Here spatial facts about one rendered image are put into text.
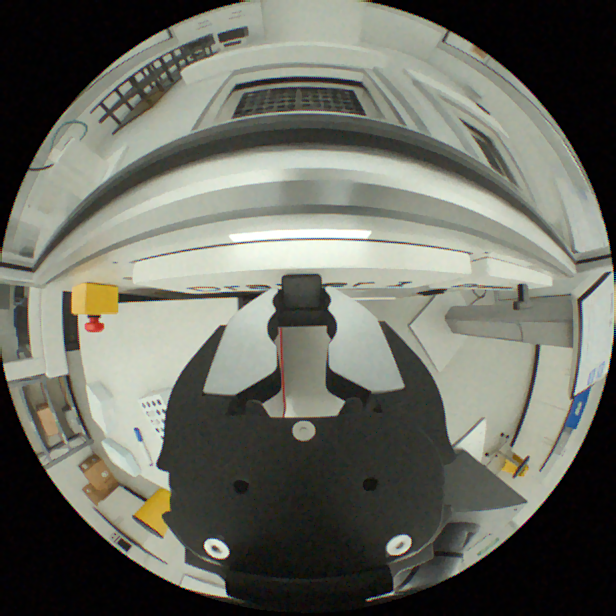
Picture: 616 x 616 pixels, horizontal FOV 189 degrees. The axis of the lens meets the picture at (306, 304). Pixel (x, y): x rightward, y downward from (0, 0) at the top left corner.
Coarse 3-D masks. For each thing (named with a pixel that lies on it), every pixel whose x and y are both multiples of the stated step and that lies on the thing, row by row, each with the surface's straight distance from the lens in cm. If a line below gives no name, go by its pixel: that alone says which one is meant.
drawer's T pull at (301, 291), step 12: (288, 276) 13; (300, 276) 13; (312, 276) 13; (288, 288) 13; (300, 288) 13; (312, 288) 13; (288, 300) 13; (300, 300) 13; (312, 300) 13; (288, 312) 12; (300, 312) 12; (312, 312) 12; (324, 312) 12; (288, 324) 12; (300, 324) 12; (312, 324) 12; (324, 324) 13
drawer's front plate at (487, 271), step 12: (480, 264) 21; (492, 264) 21; (504, 264) 24; (468, 276) 22; (480, 276) 21; (492, 276) 21; (504, 276) 23; (516, 276) 26; (528, 276) 31; (540, 276) 37; (468, 288) 34; (480, 288) 36; (504, 288) 41; (516, 288) 44; (528, 288) 47
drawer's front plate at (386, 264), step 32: (160, 256) 16; (192, 256) 14; (224, 256) 12; (256, 256) 12; (288, 256) 11; (320, 256) 11; (352, 256) 12; (384, 256) 12; (416, 256) 14; (448, 256) 16; (224, 288) 20
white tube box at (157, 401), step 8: (160, 392) 39; (168, 392) 39; (144, 400) 42; (152, 400) 41; (160, 400) 38; (144, 408) 44; (152, 408) 41; (160, 408) 39; (160, 416) 41; (152, 424) 45; (160, 424) 42; (160, 432) 44; (160, 440) 46
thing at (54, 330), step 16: (32, 288) 81; (32, 304) 81; (48, 304) 82; (64, 304) 86; (32, 320) 81; (48, 320) 82; (64, 320) 86; (32, 336) 81; (48, 336) 82; (64, 336) 86; (32, 352) 82; (48, 352) 82; (64, 352) 84; (16, 368) 82; (32, 368) 82; (48, 368) 83; (64, 368) 85
